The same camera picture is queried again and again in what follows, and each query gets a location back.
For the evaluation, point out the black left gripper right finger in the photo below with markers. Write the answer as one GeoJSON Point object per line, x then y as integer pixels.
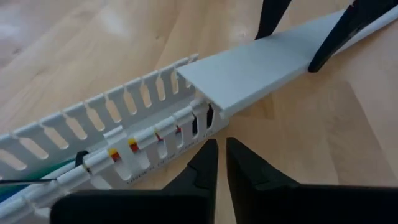
{"type": "Point", "coordinates": [295, 205]}

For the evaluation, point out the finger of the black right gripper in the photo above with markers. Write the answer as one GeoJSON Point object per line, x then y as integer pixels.
{"type": "Point", "coordinates": [272, 18]}
{"type": "Point", "coordinates": [348, 28]}

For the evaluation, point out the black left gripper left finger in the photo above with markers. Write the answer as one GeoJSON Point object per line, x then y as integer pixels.
{"type": "Point", "coordinates": [140, 207]}

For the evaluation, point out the white raceway cover strip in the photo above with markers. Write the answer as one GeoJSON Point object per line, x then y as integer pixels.
{"type": "Point", "coordinates": [248, 71]}

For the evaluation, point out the black zip tie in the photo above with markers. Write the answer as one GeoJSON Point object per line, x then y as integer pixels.
{"type": "Point", "coordinates": [81, 157]}

